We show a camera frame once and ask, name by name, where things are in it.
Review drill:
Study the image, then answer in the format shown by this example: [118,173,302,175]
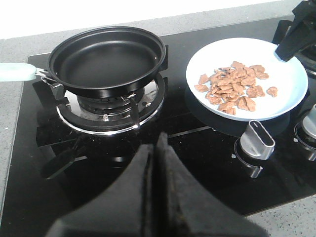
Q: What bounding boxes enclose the black frying pan green handle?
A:
[0,26,168,98]

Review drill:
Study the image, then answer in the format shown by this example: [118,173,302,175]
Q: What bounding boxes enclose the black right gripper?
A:
[275,0,316,61]

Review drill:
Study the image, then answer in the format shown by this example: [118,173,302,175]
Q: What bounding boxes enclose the left black burner with grate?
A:
[32,44,170,135]

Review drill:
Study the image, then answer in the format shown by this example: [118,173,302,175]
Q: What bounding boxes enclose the right silver stove knob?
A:
[294,104,316,150]

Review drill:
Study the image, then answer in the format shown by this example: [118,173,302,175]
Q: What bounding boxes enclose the silver stove knob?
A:
[294,104,316,150]
[235,120,276,161]

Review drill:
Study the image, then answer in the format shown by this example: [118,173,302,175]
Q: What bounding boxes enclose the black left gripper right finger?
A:
[154,132,268,237]

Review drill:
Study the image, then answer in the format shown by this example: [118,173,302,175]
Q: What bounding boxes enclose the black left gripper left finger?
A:
[46,145,154,237]

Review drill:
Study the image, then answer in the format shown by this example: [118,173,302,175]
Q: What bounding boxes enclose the black glass gas cooktop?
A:
[0,19,316,237]

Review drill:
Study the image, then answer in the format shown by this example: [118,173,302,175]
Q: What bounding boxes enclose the left silver stove knob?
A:
[235,120,276,161]

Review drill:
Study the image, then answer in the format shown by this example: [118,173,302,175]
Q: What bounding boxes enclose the light blue round plate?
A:
[186,38,308,121]

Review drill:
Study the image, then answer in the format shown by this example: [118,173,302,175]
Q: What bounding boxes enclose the brown cooked meat pieces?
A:
[194,61,278,115]

